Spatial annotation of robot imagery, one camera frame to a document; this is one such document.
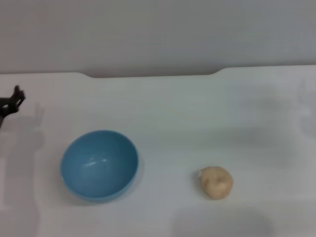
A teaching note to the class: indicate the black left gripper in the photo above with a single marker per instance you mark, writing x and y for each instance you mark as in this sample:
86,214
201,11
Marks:
7,106

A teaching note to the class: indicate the blue ceramic bowl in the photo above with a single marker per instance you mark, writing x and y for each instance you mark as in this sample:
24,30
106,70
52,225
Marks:
98,170

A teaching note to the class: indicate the beige egg yolk pastry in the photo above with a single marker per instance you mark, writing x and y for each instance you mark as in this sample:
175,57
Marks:
216,182

